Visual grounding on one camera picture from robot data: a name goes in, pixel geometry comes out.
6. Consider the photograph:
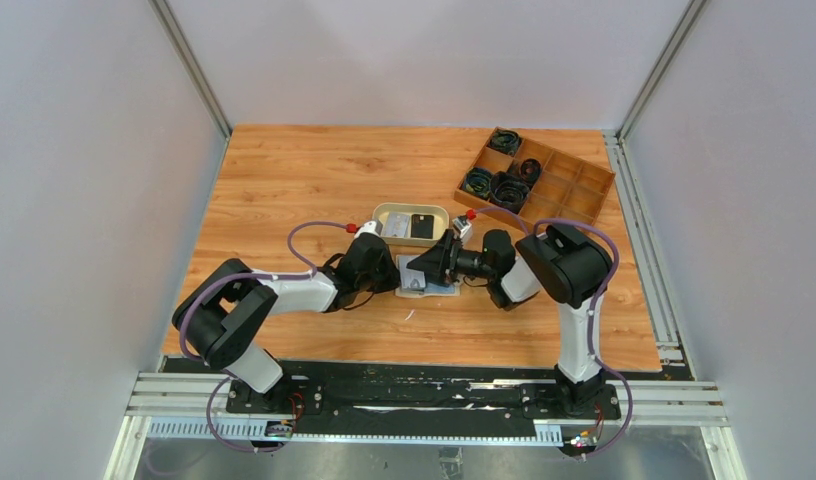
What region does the brown wooden compartment box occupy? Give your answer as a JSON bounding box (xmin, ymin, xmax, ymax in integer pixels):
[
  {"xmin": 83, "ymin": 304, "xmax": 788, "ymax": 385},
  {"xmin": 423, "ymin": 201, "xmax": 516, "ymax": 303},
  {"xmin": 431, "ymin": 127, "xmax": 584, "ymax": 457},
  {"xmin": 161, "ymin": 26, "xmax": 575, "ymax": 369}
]
[{"xmin": 453, "ymin": 127, "xmax": 615, "ymax": 227}]

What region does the right corner aluminium post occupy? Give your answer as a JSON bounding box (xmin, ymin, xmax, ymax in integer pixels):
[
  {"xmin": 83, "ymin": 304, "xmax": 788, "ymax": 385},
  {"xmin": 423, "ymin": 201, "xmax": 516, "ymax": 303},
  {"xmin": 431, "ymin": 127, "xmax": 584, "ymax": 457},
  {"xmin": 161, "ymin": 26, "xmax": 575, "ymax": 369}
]
[{"xmin": 616, "ymin": 0, "xmax": 709, "ymax": 143}]

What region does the black coiled belt top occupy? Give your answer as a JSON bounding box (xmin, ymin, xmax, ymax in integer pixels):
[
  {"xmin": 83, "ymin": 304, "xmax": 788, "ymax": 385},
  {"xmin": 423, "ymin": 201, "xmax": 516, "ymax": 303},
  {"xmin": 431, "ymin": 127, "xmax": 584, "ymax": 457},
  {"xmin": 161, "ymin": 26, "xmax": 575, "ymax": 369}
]
[{"xmin": 487, "ymin": 129, "xmax": 522, "ymax": 156}]

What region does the purple cable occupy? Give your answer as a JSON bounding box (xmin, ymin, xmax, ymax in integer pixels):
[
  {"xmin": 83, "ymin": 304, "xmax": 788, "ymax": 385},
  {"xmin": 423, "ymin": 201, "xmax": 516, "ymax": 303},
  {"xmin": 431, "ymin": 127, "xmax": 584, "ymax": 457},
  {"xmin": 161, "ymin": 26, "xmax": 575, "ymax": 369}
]
[
  {"xmin": 179, "ymin": 221, "xmax": 358, "ymax": 455},
  {"xmin": 464, "ymin": 205, "xmax": 636, "ymax": 457}
]

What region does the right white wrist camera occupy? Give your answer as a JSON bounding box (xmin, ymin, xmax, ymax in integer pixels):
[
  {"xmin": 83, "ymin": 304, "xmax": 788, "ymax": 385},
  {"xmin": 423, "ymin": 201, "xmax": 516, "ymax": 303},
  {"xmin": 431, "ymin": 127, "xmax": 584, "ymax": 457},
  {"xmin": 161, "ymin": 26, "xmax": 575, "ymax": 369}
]
[{"xmin": 452, "ymin": 215, "xmax": 473, "ymax": 244}]

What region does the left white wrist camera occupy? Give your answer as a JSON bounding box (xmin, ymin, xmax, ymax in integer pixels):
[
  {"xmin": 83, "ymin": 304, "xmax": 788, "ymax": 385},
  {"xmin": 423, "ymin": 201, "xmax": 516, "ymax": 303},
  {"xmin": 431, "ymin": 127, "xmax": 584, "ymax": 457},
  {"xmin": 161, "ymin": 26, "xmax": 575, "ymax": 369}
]
[{"xmin": 354, "ymin": 220, "xmax": 383, "ymax": 239}]

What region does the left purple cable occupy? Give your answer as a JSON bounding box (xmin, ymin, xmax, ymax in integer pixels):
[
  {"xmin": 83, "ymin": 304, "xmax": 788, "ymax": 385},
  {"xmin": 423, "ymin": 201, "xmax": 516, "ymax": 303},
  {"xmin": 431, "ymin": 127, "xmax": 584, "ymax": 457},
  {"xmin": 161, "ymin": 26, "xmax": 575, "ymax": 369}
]
[{"xmin": 179, "ymin": 221, "xmax": 358, "ymax": 455}]

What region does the corner aluminium post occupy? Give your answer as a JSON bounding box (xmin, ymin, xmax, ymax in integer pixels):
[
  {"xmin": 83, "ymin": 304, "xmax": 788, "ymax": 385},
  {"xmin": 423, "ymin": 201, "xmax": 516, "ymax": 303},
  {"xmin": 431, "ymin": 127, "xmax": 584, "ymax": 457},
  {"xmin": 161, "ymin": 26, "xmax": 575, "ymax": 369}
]
[
  {"xmin": 616, "ymin": 0, "xmax": 709, "ymax": 143},
  {"xmin": 148, "ymin": 0, "xmax": 233, "ymax": 142}
]

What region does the grey VIP card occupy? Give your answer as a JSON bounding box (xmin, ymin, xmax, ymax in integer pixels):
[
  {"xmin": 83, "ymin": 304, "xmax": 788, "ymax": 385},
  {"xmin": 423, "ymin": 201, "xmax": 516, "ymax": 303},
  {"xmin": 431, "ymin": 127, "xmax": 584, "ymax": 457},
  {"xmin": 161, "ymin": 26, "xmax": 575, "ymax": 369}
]
[{"xmin": 397, "ymin": 255, "xmax": 427, "ymax": 293}]

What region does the beige oval tray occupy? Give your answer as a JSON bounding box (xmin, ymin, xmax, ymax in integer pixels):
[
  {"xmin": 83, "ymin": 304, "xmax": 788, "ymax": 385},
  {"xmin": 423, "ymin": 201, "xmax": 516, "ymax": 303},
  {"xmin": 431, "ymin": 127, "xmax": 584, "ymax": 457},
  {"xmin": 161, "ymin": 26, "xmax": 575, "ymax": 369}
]
[{"xmin": 372, "ymin": 202, "xmax": 450, "ymax": 247}]

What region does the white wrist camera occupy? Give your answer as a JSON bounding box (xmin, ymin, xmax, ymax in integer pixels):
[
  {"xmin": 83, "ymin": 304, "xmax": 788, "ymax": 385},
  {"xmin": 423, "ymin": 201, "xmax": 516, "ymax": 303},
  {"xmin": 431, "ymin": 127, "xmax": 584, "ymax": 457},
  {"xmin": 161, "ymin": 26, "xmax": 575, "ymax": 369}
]
[
  {"xmin": 452, "ymin": 215, "xmax": 473, "ymax": 244},
  {"xmin": 354, "ymin": 220, "xmax": 383, "ymax": 239}
]

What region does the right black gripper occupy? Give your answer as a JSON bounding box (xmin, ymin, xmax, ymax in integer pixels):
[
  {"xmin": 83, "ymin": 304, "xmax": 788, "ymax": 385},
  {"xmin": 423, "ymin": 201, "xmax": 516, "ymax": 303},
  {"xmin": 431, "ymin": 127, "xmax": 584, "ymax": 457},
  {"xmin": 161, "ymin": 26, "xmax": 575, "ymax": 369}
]
[{"xmin": 407, "ymin": 229, "xmax": 496, "ymax": 287}]

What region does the black coiled belt middle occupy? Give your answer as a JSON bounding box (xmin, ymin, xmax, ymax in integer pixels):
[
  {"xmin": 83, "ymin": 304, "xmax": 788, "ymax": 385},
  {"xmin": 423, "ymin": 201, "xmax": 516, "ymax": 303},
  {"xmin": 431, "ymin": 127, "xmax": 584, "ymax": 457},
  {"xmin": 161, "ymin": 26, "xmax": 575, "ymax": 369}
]
[{"xmin": 517, "ymin": 158, "xmax": 543, "ymax": 187}]

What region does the dark coiled belt front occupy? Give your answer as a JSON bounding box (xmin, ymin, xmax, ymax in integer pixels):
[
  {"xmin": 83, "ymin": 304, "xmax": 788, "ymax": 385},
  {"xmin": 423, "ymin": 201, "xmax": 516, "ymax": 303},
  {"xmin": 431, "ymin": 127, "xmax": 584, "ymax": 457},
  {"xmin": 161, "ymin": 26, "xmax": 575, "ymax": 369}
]
[{"xmin": 489, "ymin": 171, "xmax": 531, "ymax": 214}]

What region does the white leather card holder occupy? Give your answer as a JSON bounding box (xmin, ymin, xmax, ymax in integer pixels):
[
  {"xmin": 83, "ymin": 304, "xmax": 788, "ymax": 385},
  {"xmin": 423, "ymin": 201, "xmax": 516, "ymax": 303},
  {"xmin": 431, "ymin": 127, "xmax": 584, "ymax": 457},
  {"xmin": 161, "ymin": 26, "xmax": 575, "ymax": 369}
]
[{"xmin": 395, "ymin": 255, "xmax": 461, "ymax": 298}]

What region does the aluminium front rail frame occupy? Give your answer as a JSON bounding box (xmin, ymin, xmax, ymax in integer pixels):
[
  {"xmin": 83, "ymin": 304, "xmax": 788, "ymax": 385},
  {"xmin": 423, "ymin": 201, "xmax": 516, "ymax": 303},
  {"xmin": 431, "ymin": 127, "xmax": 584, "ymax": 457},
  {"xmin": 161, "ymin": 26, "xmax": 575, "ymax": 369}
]
[{"xmin": 105, "ymin": 357, "xmax": 747, "ymax": 479}]

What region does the blue coiled belt left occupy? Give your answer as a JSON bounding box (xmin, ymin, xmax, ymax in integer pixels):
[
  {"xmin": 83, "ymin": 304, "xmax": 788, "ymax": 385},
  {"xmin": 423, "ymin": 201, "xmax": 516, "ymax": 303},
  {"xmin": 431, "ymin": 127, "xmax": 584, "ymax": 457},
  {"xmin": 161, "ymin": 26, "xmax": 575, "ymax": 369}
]
[{"xmin": 460, "ymin": 167, "xmax": 493, "ymax": 200}]

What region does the light blue VIP card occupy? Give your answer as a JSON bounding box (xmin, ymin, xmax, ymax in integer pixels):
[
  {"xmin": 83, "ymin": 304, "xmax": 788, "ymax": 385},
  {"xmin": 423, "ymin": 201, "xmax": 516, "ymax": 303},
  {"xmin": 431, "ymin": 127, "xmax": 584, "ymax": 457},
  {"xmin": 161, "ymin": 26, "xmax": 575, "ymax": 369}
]
[{"xmin": 423, "ymin": 282, "xmax": 460, "ymax": 296}]

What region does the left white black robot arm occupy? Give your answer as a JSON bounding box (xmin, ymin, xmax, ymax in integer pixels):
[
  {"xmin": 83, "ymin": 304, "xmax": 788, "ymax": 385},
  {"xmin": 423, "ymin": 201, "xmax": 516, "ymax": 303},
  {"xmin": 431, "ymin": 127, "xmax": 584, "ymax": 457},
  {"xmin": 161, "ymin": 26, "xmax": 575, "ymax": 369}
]
[{"xmin": 171, "ymin": 233, "xmax": 400, "ymax": 413}]

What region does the left corner aluminium post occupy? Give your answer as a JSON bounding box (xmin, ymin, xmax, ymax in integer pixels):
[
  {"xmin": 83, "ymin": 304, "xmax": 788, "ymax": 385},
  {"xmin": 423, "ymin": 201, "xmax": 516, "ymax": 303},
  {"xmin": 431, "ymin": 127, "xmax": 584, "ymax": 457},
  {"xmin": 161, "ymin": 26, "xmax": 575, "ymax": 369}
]
[{"xmin": 148, "ymin": 0, "xmax": 233, "ymax": 142}]

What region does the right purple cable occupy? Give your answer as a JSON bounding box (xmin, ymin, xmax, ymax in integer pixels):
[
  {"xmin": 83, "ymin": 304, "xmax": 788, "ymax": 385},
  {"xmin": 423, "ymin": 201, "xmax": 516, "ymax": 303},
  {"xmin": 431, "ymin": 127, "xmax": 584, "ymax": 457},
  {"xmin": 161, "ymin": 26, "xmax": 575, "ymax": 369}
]
[{"xmin": 464, "ymin": 205, "xmax": 636, "ymax": 457}]

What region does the black coiled belt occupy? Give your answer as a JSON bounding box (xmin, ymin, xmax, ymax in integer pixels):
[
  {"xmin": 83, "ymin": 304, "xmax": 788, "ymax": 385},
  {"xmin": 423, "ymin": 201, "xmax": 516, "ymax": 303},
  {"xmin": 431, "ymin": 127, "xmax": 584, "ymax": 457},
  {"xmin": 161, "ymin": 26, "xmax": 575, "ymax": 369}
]
[
  {"xmin": 487, "ymin": 129, "xmax": 522, "ymax": 156},
  {"xmin": 517, "ymin": 158, "xmax": 543, "ymax": 187}
]

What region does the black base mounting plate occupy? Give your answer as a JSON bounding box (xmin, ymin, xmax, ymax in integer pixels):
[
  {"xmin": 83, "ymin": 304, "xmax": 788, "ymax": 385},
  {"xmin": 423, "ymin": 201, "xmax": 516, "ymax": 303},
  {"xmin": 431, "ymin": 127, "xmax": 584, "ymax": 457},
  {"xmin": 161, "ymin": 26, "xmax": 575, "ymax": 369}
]
[{"xmin": 220, "ymin": 360, "xmax": 621, "ymax": 437}]

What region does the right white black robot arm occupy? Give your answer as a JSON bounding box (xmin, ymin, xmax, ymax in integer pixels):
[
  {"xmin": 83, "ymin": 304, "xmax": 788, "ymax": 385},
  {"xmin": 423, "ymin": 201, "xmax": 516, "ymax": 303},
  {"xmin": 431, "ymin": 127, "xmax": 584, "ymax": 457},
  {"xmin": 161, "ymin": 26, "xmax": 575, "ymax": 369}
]
[{"xmin": 407, "ymin": 218, "xmax": 619, "ymax": 418}]

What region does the black card in tray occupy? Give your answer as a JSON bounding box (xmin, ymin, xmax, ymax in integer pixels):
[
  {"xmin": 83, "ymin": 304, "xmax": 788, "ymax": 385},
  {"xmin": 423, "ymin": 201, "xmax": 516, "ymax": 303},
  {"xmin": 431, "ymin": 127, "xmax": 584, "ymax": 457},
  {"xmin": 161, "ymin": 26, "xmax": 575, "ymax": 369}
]
[{"xmin": 410, "ymin": 214, "xmax": 435, "ymax": 239}]

